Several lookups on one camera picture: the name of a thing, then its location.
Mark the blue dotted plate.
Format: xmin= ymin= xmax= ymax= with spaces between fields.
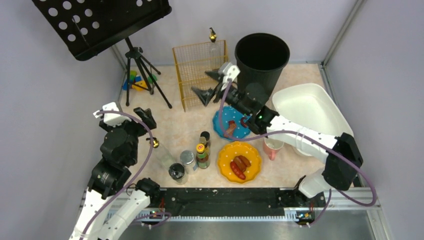
xmin=212 ymin=106 xmax=251 ymax=141

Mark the yellow cap sauce bottle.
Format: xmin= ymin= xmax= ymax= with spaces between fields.
xmin=196 ymin=143 xmax=210 ymax=169

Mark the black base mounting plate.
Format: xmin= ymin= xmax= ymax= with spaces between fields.
xmin=149 ymin=187 xmax=326 ymax=217

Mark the black lid grinder jar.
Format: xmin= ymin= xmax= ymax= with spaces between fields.
xmin=168 ymin=163 xmax=188 ymax=185

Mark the red sausage front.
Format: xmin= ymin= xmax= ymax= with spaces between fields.
xmin=230 ymin=161 xmax=246 ymax=180

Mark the yellow dotted plate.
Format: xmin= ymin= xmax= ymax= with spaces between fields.
xmin=217 ymin=141 xmax=262 ymax=184

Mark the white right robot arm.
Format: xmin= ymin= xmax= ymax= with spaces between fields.
xmin=191 ymin=71 xmax=363 ymax=199

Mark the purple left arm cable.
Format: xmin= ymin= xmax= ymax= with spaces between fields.
xmin=79 ymin=110 xmax=172 ymax=240

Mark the white plastic basin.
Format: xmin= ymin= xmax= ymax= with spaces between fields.
xmin=267 ymin=83 xmax=353 ymax=163

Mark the brown sausage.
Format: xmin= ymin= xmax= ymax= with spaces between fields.
xmin=238 ymin=155 xmax=251 ymax=168
xmin=233 ymin=156 xmax=247 ymax=173

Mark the yellow wire rack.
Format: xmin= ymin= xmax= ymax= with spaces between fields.
xmin=172 ymin=40 xmax=229 ymax=112

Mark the black cap spice bottle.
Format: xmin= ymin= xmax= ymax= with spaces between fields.
xmin=200 ymin=131 xmax=211 ymax=147

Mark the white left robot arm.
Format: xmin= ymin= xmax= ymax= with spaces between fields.
xmin=69 ymin=102 xmax=159 ymax=240

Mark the small yellow spice bottle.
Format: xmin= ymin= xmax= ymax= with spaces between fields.
xmin=199 ymin=136 xmax=210 ymax=156

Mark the black plastic trash bin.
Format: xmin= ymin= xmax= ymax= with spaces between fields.
xmin=234 ymin=32 xmax=291 ymax=100

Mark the curved dark sausage piece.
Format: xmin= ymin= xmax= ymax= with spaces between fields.
xmin=240 ymin=116 xmax=248 ymax=128

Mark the lime green toy block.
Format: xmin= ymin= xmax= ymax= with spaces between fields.
xmin=129 ymin=70 xmax=137 ymax=82

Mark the silver lid shaker jar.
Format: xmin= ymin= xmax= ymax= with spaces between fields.
xmin=179 ymin=150 xmax=198 ymax=175

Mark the black perforated music stand tray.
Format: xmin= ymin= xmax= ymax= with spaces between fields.
xmin=33 ymin=0 xmax=172 ymax=61

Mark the pink mug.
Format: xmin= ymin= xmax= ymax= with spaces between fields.
xmin=262 ymin=138 xmax=285 ymax=161

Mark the blue toy block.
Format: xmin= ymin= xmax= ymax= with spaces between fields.
xmin=122 ymin=76 xmax=142 ymax=91

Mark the aluminium frame rail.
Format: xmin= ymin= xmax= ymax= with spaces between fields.
xmin=77 ymin=187 xmax=382 ymax=223

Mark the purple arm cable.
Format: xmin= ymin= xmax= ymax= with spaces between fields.
xmin=218 ymin=79 xmax=378 ymax=228
xmin=79 ymin=110 xmax=172 ymax=240

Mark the brown sausage middle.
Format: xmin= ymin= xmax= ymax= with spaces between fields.
xmin=233 ymin=156 xmax=247 ymax=173

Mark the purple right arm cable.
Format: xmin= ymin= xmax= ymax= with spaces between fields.
xmin=218 ymin=79 xmax=378 ymax=228

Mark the brown sausage rear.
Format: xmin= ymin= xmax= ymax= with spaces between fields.
xmin=238 ymin=155 xmax=251 ymax=168

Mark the yellow toy block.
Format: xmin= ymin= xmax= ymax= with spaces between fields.
xmin=132 ymin=80 xmax=149 ymax=91

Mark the black tripod stand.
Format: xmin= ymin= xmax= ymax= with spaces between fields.
xmin=124 ymin=37 xmax=173 ymax=109

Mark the clear bottle gold pump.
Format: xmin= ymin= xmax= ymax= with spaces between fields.
xmin=145 ymin=137 xmax=176 ymax=171
xmin=209 ymin=27 xmax=219 ymax=58

